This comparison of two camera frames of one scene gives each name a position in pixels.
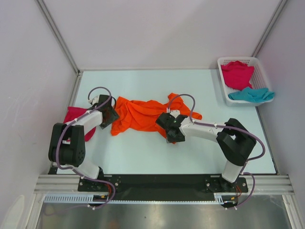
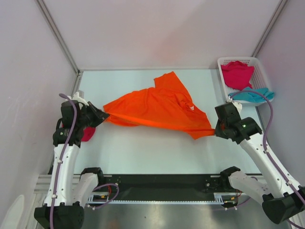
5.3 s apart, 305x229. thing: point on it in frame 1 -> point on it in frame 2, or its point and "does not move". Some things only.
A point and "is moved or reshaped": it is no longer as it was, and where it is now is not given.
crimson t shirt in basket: (237, 75) does not move
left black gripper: (114, 116) -> (99, 115)
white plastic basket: (258, 80) does not move
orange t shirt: (131, 116) is moved or reshaped
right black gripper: (169, 139) -> (218, 132)
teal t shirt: (255, 95) does not move
